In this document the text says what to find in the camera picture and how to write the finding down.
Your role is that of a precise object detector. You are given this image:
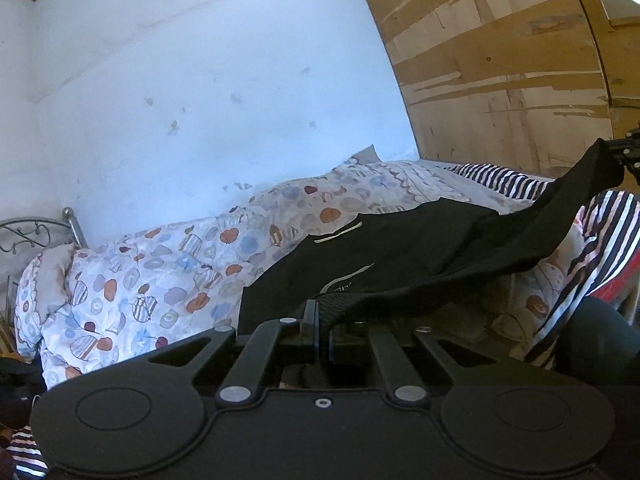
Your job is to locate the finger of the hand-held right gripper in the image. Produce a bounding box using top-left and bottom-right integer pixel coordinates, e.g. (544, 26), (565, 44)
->
(602, 129), (640, 181)

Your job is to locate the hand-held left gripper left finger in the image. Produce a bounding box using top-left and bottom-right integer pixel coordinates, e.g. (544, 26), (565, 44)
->
(145, 300), (321, 408)

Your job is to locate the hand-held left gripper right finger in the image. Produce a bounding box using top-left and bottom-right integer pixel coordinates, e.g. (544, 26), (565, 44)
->
(320, 324), (510, 407)

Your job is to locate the black sweater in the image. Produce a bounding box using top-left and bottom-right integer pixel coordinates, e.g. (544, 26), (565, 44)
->
(237, 137), (625, 390)

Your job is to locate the dark clothes pile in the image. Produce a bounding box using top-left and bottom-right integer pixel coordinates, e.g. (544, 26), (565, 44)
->
(0, 354), (47, 431)

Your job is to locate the striped bedsheet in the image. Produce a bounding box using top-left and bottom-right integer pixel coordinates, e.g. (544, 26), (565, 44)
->
(7, 161), (640, 480)

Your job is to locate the patterned quilt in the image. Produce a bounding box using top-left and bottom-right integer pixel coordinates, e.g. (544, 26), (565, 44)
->
(14, 157), (601, 392)

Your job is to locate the red cloth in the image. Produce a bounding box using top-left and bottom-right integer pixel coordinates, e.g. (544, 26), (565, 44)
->
(589, 262), (640, 313)

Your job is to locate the wooden board panel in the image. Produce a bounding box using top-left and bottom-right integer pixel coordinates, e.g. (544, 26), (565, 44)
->
(346, 0), (640, 196)

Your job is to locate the grey pillow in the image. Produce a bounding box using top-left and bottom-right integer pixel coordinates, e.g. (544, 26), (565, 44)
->
(351, 144), (385, 165)

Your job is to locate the metal headboard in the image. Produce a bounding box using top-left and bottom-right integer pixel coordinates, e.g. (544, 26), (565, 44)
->
(0, 206), (90, 311)

